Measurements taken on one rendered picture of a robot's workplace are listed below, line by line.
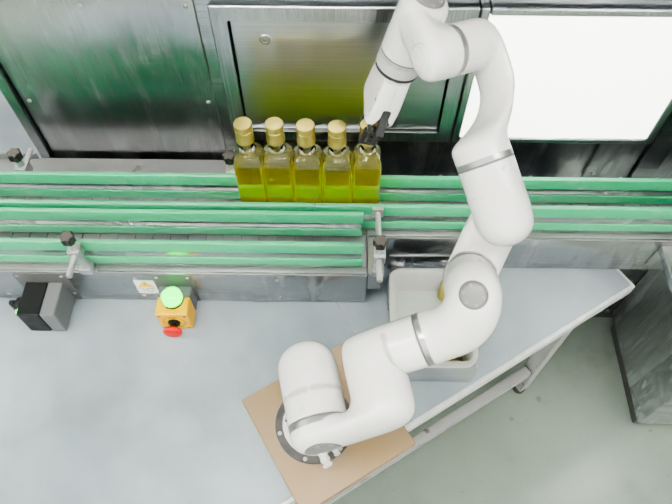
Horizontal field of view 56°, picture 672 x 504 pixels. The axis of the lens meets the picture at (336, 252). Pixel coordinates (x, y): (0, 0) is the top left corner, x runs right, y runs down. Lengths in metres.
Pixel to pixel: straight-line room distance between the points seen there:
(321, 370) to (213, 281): 0.44
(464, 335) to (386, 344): 0.12
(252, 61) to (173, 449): 0.77
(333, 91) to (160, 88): 0.36
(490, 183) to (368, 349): 0.30
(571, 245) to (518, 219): 0.54
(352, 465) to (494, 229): 0.57
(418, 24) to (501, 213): 0.29
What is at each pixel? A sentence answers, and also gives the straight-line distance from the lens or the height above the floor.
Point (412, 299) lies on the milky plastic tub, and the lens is 1.41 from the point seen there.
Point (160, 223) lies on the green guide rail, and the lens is 1.37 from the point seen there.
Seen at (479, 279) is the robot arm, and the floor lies 1.23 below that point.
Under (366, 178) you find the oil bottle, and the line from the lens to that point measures 1.24.
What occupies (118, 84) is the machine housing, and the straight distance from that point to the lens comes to 1.40.
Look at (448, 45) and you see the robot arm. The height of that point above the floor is 1.42.
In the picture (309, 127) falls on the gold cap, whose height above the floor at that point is 1.16.
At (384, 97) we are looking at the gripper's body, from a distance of 1.05.
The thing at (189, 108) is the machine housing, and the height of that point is 1.03.
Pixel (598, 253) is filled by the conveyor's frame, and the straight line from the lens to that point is 1.51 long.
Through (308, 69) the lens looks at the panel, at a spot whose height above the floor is 1.18.
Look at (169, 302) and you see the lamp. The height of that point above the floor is 0.85.
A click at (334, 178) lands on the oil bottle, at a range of 1.23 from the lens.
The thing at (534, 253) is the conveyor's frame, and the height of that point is 0.82.
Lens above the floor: 2.01
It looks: 59 degrees down
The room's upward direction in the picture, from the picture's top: straight up
